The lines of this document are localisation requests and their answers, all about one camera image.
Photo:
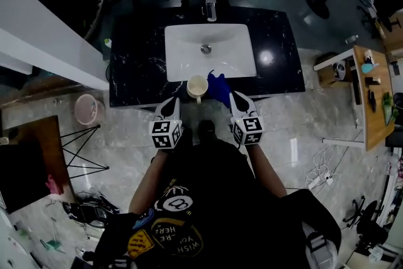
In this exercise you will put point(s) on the pink crumpled cloth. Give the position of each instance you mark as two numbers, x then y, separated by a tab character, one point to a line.
54	185

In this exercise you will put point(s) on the cream mug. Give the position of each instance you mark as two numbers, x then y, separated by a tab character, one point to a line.
197	86

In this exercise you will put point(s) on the green potted plant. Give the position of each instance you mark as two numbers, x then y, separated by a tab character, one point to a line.
388	107

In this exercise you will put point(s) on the clear plastic bottle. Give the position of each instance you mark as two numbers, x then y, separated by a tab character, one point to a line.
351	39

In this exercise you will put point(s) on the blue cloth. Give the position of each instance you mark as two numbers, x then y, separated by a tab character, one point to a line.
218	88

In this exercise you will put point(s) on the black swivel chair base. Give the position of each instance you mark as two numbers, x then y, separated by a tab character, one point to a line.
368	217

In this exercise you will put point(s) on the chrome faucet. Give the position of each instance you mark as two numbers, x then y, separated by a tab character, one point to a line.
211	4

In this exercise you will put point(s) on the white sink basin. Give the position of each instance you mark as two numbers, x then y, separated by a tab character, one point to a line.
189	53

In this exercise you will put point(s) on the teal plastic object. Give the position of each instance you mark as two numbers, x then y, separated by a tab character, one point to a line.
368	67

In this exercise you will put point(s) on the person's black printed shirt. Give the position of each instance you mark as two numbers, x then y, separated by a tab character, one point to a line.
226	204

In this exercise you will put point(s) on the wooden desk with white legs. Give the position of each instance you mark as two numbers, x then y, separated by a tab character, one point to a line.
376	94

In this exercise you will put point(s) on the pink plastic bin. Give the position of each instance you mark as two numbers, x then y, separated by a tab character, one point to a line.
88	108

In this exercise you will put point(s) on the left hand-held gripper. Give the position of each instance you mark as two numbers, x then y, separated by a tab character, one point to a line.
163	133

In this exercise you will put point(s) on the white power strip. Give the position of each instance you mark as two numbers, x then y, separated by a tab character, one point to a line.
318	181

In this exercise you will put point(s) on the person's black shoe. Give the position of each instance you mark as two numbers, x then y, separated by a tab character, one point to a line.
207	130

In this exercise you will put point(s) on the black marble vanity unit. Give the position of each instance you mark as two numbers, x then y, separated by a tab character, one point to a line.
138	66

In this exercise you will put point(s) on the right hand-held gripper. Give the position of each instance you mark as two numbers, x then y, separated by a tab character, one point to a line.
248	130

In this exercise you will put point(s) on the person's left forearm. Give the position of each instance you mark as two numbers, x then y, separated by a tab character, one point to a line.
148	186

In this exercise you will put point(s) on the chrome sink drain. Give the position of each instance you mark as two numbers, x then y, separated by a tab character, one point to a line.
206	48

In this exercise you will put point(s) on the person's right forearm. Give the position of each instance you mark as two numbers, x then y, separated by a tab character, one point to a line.
267	173

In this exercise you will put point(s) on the brown cardboard box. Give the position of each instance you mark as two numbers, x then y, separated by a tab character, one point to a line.
329	72

